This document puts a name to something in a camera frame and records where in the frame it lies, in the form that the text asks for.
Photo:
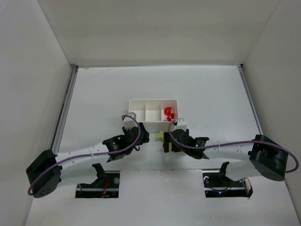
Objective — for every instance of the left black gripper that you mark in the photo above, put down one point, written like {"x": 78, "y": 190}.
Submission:
{"x": 143, "y": 134}

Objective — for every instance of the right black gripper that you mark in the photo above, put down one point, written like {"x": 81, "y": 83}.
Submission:
{"x": 167, "y": 142}

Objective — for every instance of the yellow lego piece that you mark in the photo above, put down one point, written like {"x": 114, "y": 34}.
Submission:
{"x": 169, "y": 146}

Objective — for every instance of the green lego brick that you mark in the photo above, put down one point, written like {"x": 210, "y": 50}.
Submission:
{"x": 160, "y": 136}

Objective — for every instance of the red round lego piece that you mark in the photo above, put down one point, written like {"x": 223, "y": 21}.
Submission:
{"x": 168, "y": 111}

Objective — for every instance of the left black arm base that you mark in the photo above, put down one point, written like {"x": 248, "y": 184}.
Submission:
{"x": 105, "y": 186}

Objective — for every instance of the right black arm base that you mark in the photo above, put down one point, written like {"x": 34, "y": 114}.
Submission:
{"x": 217, "y": 185}

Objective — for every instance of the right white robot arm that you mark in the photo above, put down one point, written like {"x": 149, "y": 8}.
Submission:
{"x": 271, "y": 163}

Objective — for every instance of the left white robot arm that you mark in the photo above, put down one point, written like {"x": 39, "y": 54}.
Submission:
{"x": 50, "y": 171}

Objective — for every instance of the white three-compartment container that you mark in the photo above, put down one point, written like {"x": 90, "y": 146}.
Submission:
{"x": 151, "y": 113}

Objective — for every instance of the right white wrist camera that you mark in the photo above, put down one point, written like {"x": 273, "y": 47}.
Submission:
{"x": 179, "y": 124}

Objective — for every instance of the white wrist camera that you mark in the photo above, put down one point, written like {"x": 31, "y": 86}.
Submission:
{"x": 129, "y": 121}
{"x": 179, "y": 124}

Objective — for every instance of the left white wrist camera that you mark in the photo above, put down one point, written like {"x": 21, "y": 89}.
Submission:
{"x": 129, "y": 121}

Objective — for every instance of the left aluminium rail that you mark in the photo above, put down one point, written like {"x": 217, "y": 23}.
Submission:
{"x": 58, "y": 134}

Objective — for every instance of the aluminium rail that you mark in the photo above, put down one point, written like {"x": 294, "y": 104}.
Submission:
{"x": 58, "y": 134}
{"x": 249, "y": 129}

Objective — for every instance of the right aluminium rail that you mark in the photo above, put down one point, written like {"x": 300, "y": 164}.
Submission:
{"x": 249, "y": 129}

